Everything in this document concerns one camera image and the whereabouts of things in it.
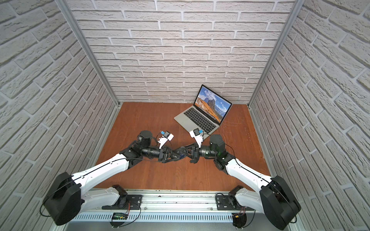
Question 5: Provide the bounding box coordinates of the silver laptop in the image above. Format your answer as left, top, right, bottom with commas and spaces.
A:
174, 84, 233, 138

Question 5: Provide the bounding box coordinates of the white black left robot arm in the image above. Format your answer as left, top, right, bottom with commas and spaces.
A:
42, 131, 186, 226

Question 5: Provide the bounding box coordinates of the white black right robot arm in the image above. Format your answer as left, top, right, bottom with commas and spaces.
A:
174, 134, 301, 230

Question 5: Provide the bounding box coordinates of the white perforated vent strip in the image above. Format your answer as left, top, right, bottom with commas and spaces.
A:
72, 212, 232, 223

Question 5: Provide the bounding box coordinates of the small green circuit board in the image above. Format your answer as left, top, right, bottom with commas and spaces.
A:
112, 213, 128, 220

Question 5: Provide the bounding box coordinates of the black round connector box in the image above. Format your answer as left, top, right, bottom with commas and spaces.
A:
232, 213, 247, 229

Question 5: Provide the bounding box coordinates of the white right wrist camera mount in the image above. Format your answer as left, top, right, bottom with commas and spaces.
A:
189, 129, 204, 148

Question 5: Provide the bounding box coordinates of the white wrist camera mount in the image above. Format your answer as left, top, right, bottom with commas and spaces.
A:
159, 131, 174, 149
189, 129, 204, 148

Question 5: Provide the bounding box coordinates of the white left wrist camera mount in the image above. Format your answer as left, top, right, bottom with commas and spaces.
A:
159, 131, 174, 149

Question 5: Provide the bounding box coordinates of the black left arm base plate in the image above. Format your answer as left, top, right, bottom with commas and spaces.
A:
102, 194, 143, 210

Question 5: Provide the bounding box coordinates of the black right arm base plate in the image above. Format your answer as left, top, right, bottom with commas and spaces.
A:
215, 193, 243, 211

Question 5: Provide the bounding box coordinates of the aluminium front rail frame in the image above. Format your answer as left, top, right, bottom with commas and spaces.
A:
57, 189, 301, 231

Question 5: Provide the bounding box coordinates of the aluminium corner post left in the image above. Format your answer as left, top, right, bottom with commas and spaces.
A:
56, 0, 121, 108

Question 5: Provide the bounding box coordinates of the aluminium corner post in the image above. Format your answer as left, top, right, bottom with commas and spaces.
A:
56, 0, 121, 108
248, 0, 304, 109

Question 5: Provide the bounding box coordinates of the aluminium corner post right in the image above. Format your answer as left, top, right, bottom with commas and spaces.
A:
248, 0, 304, 109

